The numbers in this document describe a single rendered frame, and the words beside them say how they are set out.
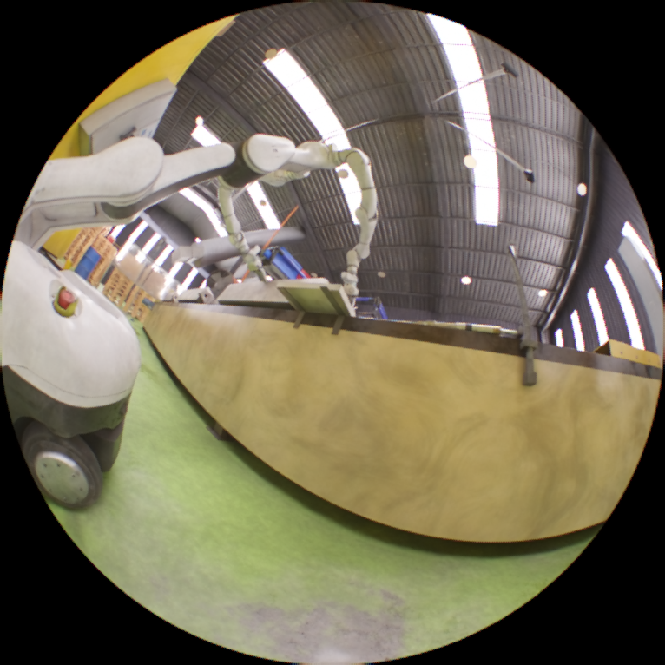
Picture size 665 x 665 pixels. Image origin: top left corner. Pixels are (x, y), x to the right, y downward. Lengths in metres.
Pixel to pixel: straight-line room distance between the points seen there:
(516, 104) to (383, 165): 6.82
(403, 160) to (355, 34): 6.06
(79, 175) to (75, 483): 0.51
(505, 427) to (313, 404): 0.65
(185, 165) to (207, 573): 0.86
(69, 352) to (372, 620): 0.62
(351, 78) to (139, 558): 9.95
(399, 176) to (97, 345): 9.71
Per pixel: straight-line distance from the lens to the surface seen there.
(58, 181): 0.55
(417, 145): 9.46
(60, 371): 0.32
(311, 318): 0.88
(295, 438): 0.75
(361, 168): 0.99
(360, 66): 9.50
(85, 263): 7.16
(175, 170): 0.59
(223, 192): 1.15
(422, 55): 9.40
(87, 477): 0.43
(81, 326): 0.32
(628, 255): 6.18
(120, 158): 0.54
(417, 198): 9.80
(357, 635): 0.49
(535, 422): 0.75
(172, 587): 0.45
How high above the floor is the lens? 0.41
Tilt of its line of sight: 20 degrees up
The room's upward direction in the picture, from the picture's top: 21 degrees clockwise
